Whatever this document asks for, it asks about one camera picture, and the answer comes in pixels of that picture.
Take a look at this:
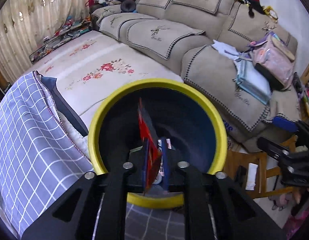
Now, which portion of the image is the red packet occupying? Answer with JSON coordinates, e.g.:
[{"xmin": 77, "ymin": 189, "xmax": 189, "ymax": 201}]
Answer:
[{"xmin": 138, "ymin": 98, "xmax": 162, "ymax": 194}]

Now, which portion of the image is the yellow rimmed blue trash bin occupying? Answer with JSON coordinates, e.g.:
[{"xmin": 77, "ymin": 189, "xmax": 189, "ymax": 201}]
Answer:
[{"xmin": 88, "ymin": 79, "xmax": 227, "ymax": 209}]

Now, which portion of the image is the wooden stool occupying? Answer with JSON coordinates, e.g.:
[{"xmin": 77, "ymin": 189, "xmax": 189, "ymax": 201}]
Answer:
[{"xmin": 223, "ymin": 150, "xmax": 293, "ymax": 199}]

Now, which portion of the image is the purple checked tablecloth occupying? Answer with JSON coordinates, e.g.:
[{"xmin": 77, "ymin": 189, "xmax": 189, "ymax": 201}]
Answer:
[{"xmin": 0, "ymin": 70, "xmax": 185, "ymax": 240}]

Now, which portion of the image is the blue clear plastic folder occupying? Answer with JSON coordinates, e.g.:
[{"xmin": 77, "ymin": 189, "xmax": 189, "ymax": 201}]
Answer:
[{"xmin": 234, "ymin": 59, "xmax": 272, "ymax": 105}]

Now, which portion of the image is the pink backpack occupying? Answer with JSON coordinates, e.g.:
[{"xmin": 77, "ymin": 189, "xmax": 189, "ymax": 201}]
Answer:
[{"xmin": 249, "ymin": 31, "xmax": 296, "ymax": 90}]

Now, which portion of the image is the floral white mat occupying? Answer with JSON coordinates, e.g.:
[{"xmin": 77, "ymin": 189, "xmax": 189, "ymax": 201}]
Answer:
[{"xmin": 27, "ymin": 31, "xmax": 182, "ymax": 127}]

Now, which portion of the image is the beige sofa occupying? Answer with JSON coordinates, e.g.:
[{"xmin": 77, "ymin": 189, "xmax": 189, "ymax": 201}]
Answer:
[{"xmin": 91, "ymin": 0, "xmax": 299, "ymax": 152}]

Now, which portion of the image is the low toy shelf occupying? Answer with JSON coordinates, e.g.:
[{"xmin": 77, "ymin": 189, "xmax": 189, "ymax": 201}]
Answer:
[{"xmin": 29, "ymin": 19, "xmax": 92, "ymax": 64}]

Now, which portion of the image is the cream curtain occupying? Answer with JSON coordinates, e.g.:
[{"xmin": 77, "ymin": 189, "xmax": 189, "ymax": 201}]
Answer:
[{"xmin": 0, "ymin": 0, "xmax": 89, "ymax": 82}]

